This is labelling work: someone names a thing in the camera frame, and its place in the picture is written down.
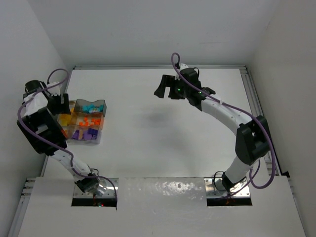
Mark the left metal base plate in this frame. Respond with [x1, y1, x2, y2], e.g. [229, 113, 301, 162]
[73, 178, 119, 199]

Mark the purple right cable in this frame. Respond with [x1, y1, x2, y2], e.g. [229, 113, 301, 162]
[171, 52, 277, 198]

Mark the small orange lego brick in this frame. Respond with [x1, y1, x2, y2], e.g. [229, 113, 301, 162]
[91, 118, 101, 125]

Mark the metal base plate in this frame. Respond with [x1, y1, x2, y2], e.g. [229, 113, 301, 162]
[73, 178, 119, 199]
[204, 177, 251, 198]

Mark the teal 2x4 lego brick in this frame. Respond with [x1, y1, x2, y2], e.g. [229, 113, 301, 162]
[82, 105, 94, 113]

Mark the clear container far left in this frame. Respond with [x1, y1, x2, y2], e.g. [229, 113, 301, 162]
[57, 101, 76, 138]

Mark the lilac lego brick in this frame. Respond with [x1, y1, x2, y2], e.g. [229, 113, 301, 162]
[72, 130, 85, 141]

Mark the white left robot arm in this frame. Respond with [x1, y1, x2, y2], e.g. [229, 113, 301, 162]
[17, 80, 100, 193]

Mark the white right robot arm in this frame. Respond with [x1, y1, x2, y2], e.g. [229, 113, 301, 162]
[154, 66, 270, 192]

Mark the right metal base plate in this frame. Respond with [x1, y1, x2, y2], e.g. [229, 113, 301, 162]
[204, 177, 251, 198]

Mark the purple lego plate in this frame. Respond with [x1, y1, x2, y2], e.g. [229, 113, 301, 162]
[85, 128, 98, 141]

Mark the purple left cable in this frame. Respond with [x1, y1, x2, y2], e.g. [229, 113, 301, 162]
[17, 68, 118, 200]

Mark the yellow long lego plate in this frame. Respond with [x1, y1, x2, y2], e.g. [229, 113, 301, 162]
[58, 114, 71, 127]

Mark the orange round lego piece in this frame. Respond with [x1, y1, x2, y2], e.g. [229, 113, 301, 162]
[79, 117, 89, 127]

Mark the purple cable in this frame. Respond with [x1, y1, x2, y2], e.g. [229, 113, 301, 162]
[171, 52, 277, 198]
[17, 68, 118, 200]

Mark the smoky grey transparent container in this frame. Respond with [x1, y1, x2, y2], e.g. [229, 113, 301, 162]
[74, 99, 107, 116]

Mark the clear transparent container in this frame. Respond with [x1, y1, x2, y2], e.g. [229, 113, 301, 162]
[67, 126, 102, 145]

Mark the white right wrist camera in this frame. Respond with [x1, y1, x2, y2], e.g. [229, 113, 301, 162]
[175, 63, 189, 80]

